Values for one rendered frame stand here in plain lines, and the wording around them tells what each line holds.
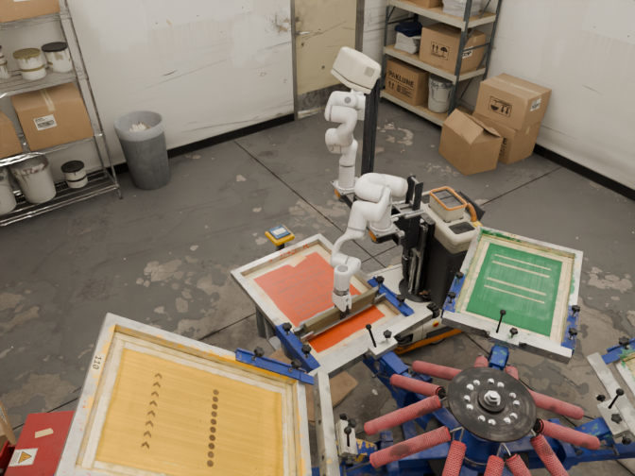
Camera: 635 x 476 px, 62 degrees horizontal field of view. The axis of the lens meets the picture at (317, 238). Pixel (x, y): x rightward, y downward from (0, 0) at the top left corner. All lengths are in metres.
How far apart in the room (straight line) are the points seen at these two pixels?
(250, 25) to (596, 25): 3.32
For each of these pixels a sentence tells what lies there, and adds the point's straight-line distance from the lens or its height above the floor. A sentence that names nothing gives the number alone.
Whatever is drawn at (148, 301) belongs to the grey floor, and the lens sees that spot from 4.25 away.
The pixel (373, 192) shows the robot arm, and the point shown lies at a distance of 2.43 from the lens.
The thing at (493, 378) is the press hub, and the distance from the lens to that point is 2.05.
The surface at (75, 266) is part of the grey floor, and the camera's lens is 4.78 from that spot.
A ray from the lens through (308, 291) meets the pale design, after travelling 2.76.
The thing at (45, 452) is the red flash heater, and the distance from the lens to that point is 2.25.
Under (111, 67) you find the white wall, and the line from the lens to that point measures 5.49.
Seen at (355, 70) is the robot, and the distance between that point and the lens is 2.53.
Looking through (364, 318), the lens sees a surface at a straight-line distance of 2.63.
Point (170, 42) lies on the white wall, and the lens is 5.62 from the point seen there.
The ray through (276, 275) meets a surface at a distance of 2.86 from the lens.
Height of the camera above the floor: 2.87
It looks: 38 degrees down
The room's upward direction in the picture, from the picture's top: straight up
